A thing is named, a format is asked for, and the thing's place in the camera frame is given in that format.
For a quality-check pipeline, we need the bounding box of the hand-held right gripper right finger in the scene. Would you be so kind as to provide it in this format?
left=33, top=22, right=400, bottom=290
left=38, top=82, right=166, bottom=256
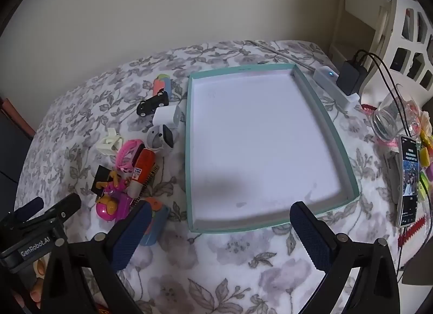
left=290, top=201, right=401, bottom=314

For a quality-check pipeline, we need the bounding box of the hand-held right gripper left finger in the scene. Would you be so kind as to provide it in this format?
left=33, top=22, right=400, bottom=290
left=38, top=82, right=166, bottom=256
left=42, top=199, right=154, bottom=314

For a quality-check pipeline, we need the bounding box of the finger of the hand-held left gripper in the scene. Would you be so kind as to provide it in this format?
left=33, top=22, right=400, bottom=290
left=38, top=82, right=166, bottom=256
left=15, top=198, right=44, bottom=221
left=20, top=193, right=82, bottom=230

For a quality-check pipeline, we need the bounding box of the blue and orange toy case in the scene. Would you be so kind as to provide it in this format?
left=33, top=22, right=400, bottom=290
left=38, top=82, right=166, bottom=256
left=139, top=197, right=172, bottom=247

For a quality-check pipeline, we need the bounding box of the pink and yellow toy figurine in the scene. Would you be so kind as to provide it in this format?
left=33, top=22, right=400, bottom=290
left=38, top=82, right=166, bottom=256
left=95, top=172, right=132, bottom=223

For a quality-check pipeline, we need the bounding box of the black card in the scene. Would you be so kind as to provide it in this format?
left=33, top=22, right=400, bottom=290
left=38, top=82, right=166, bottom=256
left=91, top=164, right=114, bottom=196

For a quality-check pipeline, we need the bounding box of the red glue bottle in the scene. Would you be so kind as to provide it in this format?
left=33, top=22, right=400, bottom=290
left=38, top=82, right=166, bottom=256
left=127, top=148, right=157, bottom=199

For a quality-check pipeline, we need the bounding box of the cream plastic clip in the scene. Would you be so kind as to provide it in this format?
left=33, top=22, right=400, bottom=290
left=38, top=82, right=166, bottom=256
left=96, top=129, right=123, bottom=155

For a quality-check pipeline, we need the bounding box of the pink watch band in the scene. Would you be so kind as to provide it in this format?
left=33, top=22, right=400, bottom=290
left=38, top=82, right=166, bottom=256
left=115, top=139, right=145, bottom=174

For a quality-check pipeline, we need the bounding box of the grey and white round toy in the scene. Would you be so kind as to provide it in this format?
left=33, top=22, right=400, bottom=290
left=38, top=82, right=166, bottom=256
left=146, top=125, right=175, bottom=155

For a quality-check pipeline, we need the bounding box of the teal tray with white inside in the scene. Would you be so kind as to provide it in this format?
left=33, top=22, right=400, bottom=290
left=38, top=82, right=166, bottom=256
left=184, top=63, right=360, bottom=233

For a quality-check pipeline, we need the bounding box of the white charger cube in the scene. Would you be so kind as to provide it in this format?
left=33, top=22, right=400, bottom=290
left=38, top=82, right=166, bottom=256
left=152, top=104, right=183, bottom=127

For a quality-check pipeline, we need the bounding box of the black toy car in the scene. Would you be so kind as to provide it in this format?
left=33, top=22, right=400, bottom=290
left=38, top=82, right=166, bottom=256
left=136, top=91, right=170, bottom=117

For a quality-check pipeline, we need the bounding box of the pink blue green toy knife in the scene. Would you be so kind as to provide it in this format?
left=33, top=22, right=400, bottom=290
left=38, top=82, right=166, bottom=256
left=154, top=75, right=171, bottom=98

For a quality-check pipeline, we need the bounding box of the dark furniture with brown edge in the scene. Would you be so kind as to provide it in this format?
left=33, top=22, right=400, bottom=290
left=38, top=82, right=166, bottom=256
left=0, top=97, right=34, bottom=220

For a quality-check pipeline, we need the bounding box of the grey floral cloth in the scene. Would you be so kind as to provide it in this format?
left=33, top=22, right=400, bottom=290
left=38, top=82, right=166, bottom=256
left=15, top=40, right=433, bottom=314

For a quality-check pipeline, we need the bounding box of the white mat red zigzag trim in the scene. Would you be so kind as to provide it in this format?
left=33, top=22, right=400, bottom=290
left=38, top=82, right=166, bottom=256
left=360, top=102, right=433, bottom=250

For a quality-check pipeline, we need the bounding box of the smartphone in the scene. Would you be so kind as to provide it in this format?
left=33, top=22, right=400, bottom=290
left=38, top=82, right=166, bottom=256
left=396, top=135, right=425, bottom=228

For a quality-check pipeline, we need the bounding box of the grey flat panel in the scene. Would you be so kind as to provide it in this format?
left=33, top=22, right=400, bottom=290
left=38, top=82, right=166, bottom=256
left=402, top=253, right=433, bottom=284

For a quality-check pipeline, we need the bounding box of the clear glass jar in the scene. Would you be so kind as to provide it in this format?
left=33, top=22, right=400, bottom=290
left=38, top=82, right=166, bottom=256
left=370, top=92, right=420, bottom=142

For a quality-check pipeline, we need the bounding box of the pile of colourful candies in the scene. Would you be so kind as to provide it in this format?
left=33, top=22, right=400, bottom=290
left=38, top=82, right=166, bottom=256
left=406, top=97, right=433, bottom=199

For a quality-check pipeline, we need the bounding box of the white power strip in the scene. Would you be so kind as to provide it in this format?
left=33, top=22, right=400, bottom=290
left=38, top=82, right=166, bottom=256
left=313, top=66, right=361, bottom=106

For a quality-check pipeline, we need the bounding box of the black power adapter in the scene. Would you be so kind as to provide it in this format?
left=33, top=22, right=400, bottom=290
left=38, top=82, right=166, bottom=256
left=338, top=60, right=368, bottom=96

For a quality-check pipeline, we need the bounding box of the white lattice basket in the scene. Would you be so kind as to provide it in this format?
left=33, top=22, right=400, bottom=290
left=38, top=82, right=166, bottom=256
left=359, top=0, right=433, bottom=105

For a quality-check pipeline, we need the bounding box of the cream wooden shelf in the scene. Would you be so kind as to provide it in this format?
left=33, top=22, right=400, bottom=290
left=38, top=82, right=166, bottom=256
left=330, top=0, right=393, bottom=64

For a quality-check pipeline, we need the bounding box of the black cable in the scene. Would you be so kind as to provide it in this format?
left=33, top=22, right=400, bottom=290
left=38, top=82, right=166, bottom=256
left=355, top=49, right=433, bottom=206
left=359, top=58, right=411, bottom=270

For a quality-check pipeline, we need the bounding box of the white power cable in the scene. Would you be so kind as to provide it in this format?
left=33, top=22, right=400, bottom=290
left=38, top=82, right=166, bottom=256
left=245, top=40, right=317, bottom=73

